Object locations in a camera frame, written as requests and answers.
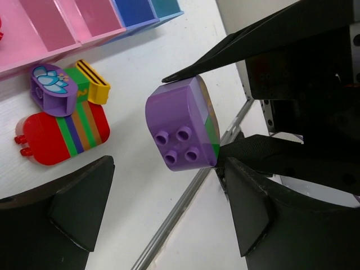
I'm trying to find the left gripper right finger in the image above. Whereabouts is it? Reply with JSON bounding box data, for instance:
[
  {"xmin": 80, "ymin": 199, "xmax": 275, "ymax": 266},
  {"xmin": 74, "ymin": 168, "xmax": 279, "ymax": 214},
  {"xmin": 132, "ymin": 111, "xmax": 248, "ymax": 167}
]
[{"xmin": 225, "ymin": 158, "xmax": 359, "ymax": 269}]

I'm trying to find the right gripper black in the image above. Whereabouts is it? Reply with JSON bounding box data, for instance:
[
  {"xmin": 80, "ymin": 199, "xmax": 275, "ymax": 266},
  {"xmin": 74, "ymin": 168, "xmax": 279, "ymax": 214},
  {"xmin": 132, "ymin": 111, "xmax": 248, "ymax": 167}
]
[{"xmin": 162, "ymin": 0, "xmax": 359, "ymax": 196}]

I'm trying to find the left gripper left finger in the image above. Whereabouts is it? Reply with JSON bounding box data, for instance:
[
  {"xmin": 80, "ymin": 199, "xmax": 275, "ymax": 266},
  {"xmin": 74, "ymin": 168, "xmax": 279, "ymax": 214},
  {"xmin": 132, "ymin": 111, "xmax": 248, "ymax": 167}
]
[{"xmin": 1, "ymin": 156, "xmax": 115, "ymax": 269}]

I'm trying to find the purple green lego block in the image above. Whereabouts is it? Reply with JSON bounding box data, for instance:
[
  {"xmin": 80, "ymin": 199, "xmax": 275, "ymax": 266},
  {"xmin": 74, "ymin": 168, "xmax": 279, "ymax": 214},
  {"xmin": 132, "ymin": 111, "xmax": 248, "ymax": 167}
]
[{"xmin": 145, "ymin": 75, "xmax": 220, "ymax": 172}]

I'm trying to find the red flower lego block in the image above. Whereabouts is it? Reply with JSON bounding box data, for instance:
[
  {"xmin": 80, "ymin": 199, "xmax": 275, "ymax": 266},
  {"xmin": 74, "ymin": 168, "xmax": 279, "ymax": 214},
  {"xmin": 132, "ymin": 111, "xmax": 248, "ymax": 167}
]
[{"xmin": 0, "ymin": 18, "xmax": 3, "ymax": 40}]

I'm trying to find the red striped lego block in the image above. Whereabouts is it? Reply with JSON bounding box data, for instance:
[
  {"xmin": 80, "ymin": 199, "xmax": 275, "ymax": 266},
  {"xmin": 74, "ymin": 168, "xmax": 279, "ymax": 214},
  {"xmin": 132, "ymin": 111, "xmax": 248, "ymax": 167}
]
[{"xmin": 14, "ymin": 101, "xmax": 110, "ymax": 166}]

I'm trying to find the small purple lego block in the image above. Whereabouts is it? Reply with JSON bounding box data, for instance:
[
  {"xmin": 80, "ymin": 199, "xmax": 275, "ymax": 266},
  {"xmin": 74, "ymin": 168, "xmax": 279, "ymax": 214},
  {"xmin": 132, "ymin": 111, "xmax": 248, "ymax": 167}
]
[{"xmin": 30, "ymin": 64, "xmax": 78, "ymax": 117}]

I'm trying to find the green lego under purple block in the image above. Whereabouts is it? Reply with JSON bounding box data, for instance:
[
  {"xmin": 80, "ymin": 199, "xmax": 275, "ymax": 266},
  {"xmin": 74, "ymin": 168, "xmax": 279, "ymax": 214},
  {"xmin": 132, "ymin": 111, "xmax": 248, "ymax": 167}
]
[{"xmin": 65, "ymin": 67, "xmax": 90, "ymax": 102}]

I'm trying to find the yellow striped lego block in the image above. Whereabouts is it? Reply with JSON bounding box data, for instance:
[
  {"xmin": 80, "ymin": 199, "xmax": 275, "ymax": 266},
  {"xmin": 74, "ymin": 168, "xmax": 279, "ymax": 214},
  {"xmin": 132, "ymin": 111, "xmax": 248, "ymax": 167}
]
[{"xmin": 75, "ymin": 60, "xmax": 111, "ymax": 105}]

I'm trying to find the right light blue bin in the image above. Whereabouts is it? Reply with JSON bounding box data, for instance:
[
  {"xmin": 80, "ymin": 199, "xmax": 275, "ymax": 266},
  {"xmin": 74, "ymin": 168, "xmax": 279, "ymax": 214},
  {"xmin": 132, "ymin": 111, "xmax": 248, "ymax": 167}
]
[{"xmin": 151, "ymin": 0, "xmax": 183, "ymax": 23}]

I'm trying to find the dark blue bin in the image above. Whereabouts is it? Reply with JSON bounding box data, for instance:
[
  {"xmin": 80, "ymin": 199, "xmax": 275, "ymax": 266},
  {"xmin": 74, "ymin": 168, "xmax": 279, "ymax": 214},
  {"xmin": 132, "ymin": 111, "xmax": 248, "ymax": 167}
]
[{"xmin": 113, "ymin": 0, "xmax": 159, "ymax": 31}]

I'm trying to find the small pink bin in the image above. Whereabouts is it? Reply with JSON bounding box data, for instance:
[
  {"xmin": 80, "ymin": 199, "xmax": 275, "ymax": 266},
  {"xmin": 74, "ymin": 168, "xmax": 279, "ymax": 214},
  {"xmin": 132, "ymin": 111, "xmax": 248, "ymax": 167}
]
[{"xmin": 56, "ymin": 0, "xmax": 126, "ymax": 45}]

